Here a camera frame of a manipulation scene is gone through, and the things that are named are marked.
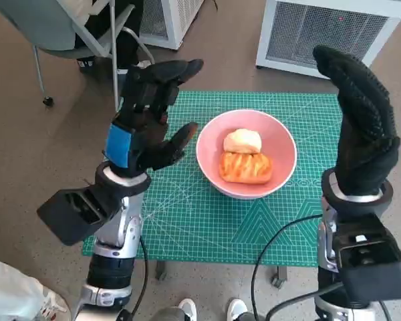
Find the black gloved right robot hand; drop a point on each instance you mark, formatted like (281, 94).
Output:
(364, 133)

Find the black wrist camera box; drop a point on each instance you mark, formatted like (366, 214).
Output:
(70, 214)
(374, 267)

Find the white shoe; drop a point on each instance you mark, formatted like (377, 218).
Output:
(188, 309)
(236, 309)

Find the long orange bread loaf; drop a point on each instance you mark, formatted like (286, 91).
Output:
(245, 168)

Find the grey office chair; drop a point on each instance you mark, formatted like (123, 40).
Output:
(36, 23)

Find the small white grille cabinet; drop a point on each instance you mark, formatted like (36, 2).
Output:
(170, 20)

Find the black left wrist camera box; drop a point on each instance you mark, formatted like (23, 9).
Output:
(70, 214)

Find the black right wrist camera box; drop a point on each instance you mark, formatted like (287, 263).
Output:
(374, 267)

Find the standing person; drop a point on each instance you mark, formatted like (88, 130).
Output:
(10, 291)

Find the green cutting mat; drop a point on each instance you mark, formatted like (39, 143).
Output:
(194, 227)

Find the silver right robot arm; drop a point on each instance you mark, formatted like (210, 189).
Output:
(327, 234)

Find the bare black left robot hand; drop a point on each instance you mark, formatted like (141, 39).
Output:
(147, 133)

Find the large white grille cabinet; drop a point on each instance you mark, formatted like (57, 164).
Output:
(321, 33)

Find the round pale bread bun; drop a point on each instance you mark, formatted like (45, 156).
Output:
(242, 140)

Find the seated person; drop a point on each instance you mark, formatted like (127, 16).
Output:
(127, 40)

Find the pink bowl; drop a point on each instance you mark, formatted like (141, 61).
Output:
(280, 133)

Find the black table leg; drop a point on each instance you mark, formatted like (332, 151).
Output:
(279, 277)
(161, 270)

